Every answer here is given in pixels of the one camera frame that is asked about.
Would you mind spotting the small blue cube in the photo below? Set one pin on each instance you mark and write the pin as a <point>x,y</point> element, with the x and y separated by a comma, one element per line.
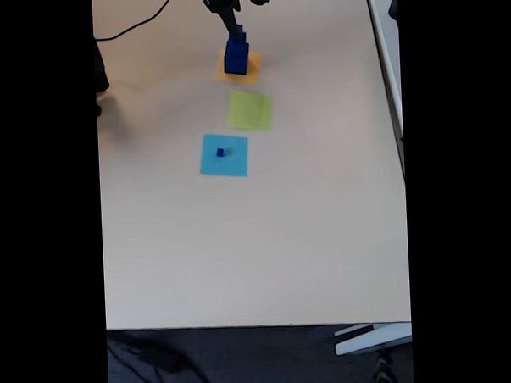
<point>241,29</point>

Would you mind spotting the medium blue cube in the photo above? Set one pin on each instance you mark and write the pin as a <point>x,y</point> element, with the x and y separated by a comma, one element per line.
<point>242,41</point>

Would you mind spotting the large blue cube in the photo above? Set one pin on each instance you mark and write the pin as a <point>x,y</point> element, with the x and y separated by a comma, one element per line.
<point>235,62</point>

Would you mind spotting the tiny blue cube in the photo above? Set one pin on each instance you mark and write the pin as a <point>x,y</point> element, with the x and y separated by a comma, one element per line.
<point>220,152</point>

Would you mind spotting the orange paper square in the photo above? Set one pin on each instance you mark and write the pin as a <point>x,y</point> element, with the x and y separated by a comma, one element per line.
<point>254,70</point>

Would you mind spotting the green paper square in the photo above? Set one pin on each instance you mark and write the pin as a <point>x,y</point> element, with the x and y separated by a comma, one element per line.
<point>250,111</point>

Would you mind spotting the light blue paper square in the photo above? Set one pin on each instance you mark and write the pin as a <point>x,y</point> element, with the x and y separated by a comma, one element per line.
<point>233,165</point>

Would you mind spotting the dark blue object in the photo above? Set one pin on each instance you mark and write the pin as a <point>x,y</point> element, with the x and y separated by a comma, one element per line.
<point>393,5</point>

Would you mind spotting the white neighbouring table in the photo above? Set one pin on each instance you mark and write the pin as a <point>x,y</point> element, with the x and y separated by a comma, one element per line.
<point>387,58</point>

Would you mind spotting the white table foot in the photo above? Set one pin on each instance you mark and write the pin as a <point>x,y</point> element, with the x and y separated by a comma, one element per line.
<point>372,339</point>

